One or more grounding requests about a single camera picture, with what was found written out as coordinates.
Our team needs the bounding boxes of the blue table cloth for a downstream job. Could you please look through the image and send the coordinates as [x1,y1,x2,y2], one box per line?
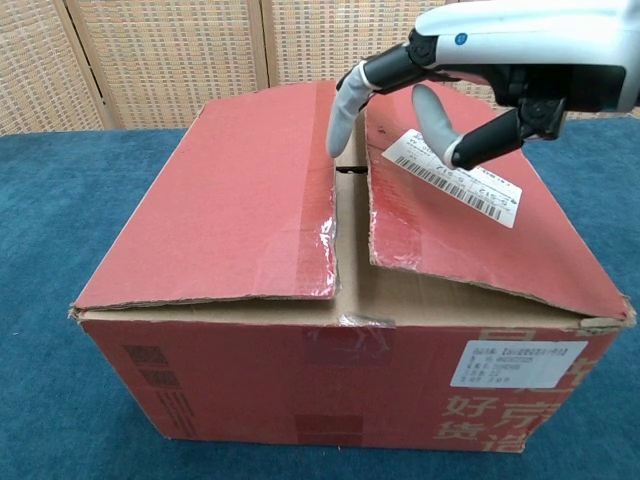
[0,117,640,480]

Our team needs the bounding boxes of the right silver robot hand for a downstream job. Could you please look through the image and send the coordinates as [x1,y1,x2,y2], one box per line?
[325,0,640,171]

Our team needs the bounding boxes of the red cardboard box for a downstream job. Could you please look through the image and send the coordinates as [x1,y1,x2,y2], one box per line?
[67,79,640,455]

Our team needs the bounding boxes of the woven folding screen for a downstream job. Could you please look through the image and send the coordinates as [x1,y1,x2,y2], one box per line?
[0,0,640,137]

